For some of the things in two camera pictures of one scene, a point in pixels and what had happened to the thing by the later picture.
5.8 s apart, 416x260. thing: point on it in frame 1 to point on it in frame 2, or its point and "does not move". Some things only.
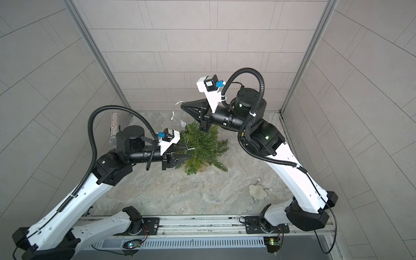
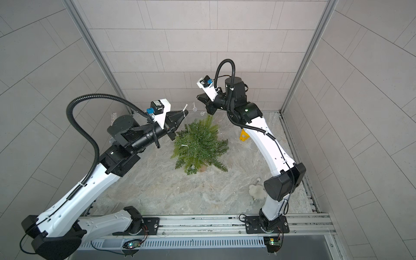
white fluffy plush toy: (258, 192) does not move
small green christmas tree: (205, 147) does not move
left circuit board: (132, 244) does not move
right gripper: (203, 115) to (214, 104)
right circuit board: (273, 243) does not move
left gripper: (167, 158) to (169, 128)
